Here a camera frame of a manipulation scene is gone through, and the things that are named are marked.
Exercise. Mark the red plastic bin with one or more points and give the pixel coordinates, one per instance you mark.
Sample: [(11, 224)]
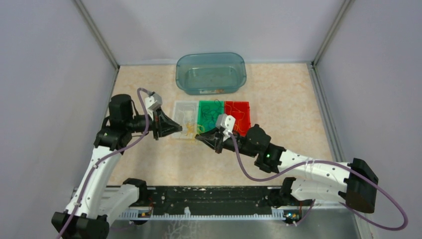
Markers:
[(241, 111)]

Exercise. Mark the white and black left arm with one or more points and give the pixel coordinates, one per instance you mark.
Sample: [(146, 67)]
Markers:
[(88, 215)]

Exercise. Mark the aluminium frame rail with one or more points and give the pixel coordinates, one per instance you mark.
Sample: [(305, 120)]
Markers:
[(363, 229), (101, 69)]

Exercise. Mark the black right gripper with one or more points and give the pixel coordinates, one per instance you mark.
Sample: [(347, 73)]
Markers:
[(213, 138)]

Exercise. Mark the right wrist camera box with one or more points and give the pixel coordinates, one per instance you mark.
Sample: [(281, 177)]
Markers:
[(225, 123)]

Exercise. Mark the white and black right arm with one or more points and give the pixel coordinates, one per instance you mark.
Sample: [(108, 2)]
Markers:
[(306, 178)]

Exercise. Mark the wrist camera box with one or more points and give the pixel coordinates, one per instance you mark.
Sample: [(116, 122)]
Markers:
[(152, 103), (225, 123)]

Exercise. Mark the green plastic bin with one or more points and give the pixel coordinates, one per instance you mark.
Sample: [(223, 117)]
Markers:
[(208, 114)]

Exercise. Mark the aluminium frame rail right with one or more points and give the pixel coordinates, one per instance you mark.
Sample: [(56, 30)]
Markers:
[(363, 229)]

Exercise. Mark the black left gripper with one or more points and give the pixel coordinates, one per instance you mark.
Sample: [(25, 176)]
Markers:
[(162, 124)]

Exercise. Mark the white plastic bin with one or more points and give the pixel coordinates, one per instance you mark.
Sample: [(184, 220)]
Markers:
[(185, 113)]

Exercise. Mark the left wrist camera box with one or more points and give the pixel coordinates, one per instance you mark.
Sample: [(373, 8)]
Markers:
[(152, 103)]

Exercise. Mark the teal transparent plastic tub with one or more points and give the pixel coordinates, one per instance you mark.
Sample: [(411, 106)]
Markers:
[(210, 73)]

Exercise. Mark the aluminium frame rail left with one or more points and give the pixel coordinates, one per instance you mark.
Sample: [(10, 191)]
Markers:
[(101, 69)]

